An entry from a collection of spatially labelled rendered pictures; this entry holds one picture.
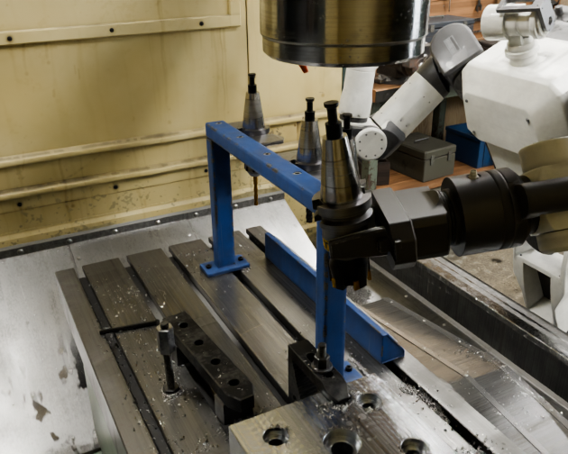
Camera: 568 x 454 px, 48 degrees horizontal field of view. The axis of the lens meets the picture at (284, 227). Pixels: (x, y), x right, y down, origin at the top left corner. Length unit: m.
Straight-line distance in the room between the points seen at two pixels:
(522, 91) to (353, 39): 0.75
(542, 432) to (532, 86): 0.64
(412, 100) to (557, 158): 0.78
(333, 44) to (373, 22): 0.04
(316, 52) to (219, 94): 1.14
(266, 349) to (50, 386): 0.53
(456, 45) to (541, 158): 0.77
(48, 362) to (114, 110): 0.61
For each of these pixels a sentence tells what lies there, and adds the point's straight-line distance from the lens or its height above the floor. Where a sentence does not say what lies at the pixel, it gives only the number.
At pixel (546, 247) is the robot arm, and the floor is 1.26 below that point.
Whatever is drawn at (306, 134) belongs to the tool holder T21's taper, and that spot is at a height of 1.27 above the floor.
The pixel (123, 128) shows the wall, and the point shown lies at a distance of 1.64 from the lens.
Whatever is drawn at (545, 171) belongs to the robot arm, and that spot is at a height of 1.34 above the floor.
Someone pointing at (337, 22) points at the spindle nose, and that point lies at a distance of 0.56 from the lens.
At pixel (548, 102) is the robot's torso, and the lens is 1.26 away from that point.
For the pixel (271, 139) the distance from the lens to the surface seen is 1.20.
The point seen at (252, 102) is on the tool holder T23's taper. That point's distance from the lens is 1.22.
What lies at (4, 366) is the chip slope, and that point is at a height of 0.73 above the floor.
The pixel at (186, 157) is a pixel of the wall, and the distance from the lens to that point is 1.71.
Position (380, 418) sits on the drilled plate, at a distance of 0.88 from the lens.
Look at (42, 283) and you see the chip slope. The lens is 1.63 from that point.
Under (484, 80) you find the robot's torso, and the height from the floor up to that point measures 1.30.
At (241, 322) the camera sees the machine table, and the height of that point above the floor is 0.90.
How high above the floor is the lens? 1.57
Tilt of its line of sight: 25 degrees down
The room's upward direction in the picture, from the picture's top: 1 degrees counter-clockwise
